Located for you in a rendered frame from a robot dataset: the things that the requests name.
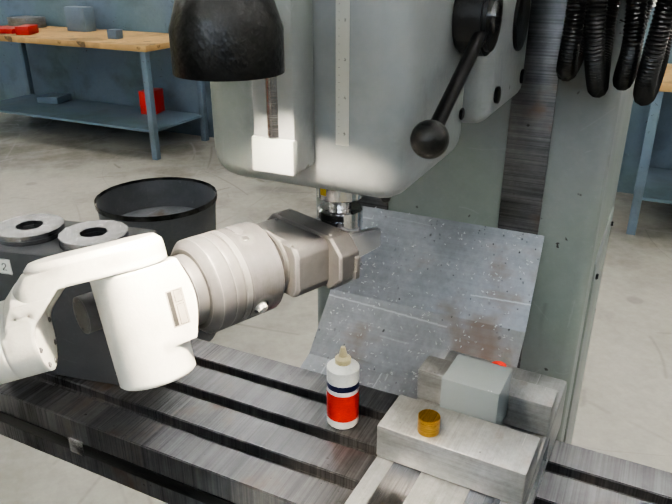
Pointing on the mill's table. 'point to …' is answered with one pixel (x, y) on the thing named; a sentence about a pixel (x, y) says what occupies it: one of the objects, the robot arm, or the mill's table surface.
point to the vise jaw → (460, 450)
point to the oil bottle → (342, 391)
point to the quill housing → (359, 96)
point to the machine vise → (388, 489)
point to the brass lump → (428, 423)
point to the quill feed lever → (433, 131)
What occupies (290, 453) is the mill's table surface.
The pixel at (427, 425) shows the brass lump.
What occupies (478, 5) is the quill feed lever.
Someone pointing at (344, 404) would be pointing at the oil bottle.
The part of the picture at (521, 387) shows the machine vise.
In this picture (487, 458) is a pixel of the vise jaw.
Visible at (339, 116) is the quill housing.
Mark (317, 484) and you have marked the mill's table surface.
